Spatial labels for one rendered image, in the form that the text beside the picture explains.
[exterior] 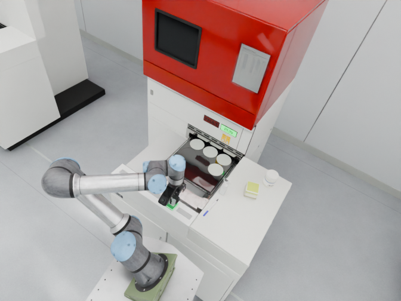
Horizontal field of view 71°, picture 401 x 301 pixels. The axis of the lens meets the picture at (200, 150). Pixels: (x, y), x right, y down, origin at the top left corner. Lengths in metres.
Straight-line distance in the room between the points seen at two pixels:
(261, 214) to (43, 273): 1.70
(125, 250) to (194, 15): 1.14
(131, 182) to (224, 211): 0.62
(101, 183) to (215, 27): 0.89
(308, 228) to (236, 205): 1.42
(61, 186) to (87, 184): 0.09
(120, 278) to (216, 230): 0.53
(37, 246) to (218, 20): 2.13
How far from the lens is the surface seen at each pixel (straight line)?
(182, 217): 1.52
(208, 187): 1.72
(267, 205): 1.67
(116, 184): 1.15
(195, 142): 1.94
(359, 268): 2.99
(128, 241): 1.29
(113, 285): 1.55
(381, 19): 2.84
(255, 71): 1.44
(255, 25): 1.38
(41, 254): 2.63
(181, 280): 1.55
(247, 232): 1.55
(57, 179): 1.19
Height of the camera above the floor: 2.30
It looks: 47 degrees down
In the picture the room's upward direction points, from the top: 11 degrees clockwise
